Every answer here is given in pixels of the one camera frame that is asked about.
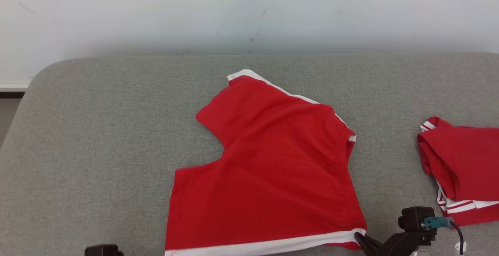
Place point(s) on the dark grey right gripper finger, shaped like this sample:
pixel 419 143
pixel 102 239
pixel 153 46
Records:
pixel 368 241
pixel 369 252

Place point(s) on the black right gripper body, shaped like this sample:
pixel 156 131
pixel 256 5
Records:
pixel 401 246

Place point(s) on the red numbered jersey white trim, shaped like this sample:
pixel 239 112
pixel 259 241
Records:
pixel 468 162

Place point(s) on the red shorts white trim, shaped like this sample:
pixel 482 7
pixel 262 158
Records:
pixel 273 170

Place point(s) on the dark wall baseboard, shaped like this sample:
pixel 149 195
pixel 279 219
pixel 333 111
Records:
pixel 11 94

